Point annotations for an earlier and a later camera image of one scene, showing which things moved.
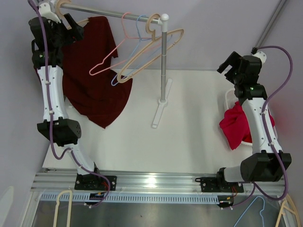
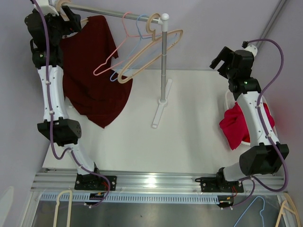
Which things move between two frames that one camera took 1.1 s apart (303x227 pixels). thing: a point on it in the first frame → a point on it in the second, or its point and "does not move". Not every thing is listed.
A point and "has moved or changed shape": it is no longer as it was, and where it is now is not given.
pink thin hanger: x=120 y=63 has moved or changed shape
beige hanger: x=63 y=17 does not move
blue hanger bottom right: x=260 y=212 does not move
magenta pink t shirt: x=235 y=126 does not move
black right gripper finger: x=233 y=60 → x=226 y=55
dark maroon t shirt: x=93 y=91 does not move
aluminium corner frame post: x=275 y=14 does not move
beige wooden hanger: x=120 y=80 does not move
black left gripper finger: x=74 y=25 → x=73 y=17
